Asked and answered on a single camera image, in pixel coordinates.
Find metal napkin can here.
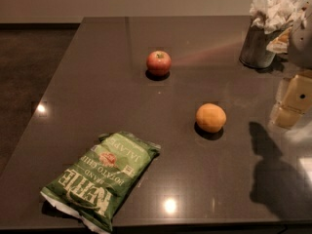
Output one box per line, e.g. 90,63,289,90
239,26,281,69

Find red apple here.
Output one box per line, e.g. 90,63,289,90
146,51,172,76

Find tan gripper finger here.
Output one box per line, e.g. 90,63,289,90
270,73,312,129
276,78,291,103

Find green jalapeno chip bag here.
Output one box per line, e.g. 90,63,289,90
41,132,160,234

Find orange fruit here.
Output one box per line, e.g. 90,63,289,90
196,103,226,134

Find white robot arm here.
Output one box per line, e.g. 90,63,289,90
270,5,312,129

